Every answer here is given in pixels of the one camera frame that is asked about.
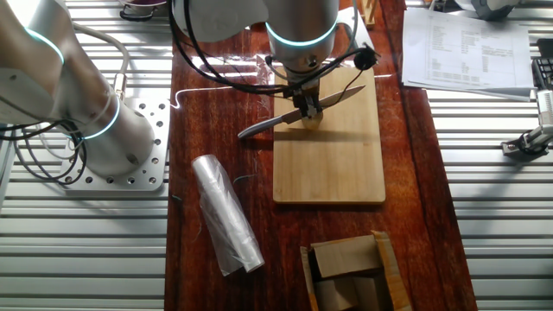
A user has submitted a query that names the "bamboo cutting board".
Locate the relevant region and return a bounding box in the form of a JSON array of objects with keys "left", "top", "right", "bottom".
[{"left": 272, "top": 64, "right": 386, "bottom": 205}]

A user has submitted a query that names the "open cardboard box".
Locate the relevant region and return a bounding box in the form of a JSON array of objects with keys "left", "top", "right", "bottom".
[{"left": 300, "top": 230, "right": 414, "bottom": 311}]

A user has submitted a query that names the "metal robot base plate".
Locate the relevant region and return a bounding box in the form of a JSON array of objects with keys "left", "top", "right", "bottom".
[{"left": 58, "top": 97, "right": 172, "bottom": 194}]

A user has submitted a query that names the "grey hose with connector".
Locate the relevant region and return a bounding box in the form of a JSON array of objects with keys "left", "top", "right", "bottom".
[{"left": 71, "top": 21, "right": 130, "bottom": 103}]

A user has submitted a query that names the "wooden knife rack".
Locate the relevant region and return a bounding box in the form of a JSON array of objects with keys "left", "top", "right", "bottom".
[{"left": 361, "top": 0, "right": 378, "bottom": 29}]

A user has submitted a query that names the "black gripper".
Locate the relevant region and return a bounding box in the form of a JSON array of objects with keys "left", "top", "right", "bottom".
[{"left": 290, "top": 76, "right": 324, "bottom": 120}]

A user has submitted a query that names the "grey exterior camera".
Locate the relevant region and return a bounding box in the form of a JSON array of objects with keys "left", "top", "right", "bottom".
[{"left": 535, "top": 88, "right": 553, "bottom": 130}]

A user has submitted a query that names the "printed white paper stack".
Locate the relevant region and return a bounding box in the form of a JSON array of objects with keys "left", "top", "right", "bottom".
[{"left": 401, "top": 6, "right": 537, "bottom": 103}]

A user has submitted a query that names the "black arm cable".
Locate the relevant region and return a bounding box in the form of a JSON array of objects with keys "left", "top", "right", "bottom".
[{"left": 167, "top": 0, "right": 368, "bottom": 97}]

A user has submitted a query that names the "small yellow potato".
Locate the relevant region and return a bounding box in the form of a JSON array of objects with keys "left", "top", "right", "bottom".
[{"left": 301, "top": 110, "right": 325, "bottom": 130}]

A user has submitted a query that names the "black keyboard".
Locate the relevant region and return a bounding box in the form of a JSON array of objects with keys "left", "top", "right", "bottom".
[{"left": 531, "top": 55, "right": 553, "bottom": 92}]

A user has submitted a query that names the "steel cooking pot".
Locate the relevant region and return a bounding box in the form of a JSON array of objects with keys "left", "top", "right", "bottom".
[{"left": 117, "top": 0, "right": 174, "bottom": 22}]

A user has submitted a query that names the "metal camera mount clamp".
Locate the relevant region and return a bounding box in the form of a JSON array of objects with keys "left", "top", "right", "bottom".
[{"left": 500, "top": 124, "right": 553, "bottom": 159}]

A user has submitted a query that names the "black base cable bundle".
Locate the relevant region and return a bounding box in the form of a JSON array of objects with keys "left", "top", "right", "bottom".
[{"left": 0, "top": 118, "right": 90, "bottom": 187}]

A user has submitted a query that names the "steel chef knife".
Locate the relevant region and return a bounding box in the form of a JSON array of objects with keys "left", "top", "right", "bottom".
[{"left": 237, "top": 84, "right": 366, "bottom": 140}]

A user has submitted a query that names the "clear plastic bag roll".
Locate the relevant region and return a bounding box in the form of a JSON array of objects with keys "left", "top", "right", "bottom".
[{"left": 192, "top": 154, "right": 265, "bottom": 277}]

